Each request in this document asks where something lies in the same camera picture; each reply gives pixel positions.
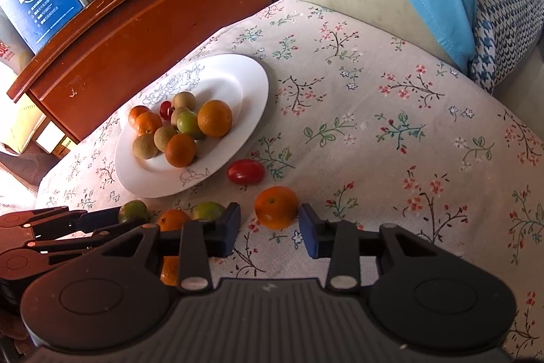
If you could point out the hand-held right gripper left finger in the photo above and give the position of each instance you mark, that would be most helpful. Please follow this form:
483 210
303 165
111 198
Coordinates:
231 227

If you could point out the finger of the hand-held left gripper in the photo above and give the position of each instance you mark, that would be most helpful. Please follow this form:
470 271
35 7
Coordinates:
102 215
85 239

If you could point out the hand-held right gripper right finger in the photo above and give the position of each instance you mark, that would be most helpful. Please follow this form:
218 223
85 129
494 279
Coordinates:
307 234

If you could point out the green jujube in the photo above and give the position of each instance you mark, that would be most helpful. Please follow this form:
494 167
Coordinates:
208 211
189 124
132 210

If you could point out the red cherry tomato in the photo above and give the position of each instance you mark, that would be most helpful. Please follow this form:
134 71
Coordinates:
165 110
245 171

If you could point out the tan longan fruit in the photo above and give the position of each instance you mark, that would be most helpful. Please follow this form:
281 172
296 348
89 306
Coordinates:
163 135
144 147
184 100
177 113

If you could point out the large mandarin orange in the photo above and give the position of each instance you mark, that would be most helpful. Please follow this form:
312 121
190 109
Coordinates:
180 151
214 118

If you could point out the small mandarin orange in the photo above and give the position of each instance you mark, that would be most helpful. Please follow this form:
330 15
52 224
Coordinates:
137 114

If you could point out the white plate with line drawings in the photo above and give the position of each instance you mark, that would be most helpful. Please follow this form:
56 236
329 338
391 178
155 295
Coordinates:
238 91

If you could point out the yellow cardboard box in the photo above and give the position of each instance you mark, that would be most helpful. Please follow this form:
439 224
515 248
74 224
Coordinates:
21 125

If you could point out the red and white box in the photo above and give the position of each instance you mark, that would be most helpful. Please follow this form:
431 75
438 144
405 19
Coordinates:
12 54

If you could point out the brown wooden headboard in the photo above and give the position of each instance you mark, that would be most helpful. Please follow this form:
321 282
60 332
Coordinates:
148 27

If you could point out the blue houndstooth cloth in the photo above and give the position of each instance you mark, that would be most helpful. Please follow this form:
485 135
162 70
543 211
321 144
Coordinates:
505 27

